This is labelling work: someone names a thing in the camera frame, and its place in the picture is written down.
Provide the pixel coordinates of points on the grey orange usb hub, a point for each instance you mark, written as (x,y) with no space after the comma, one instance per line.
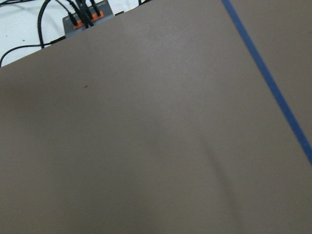
(85,14)

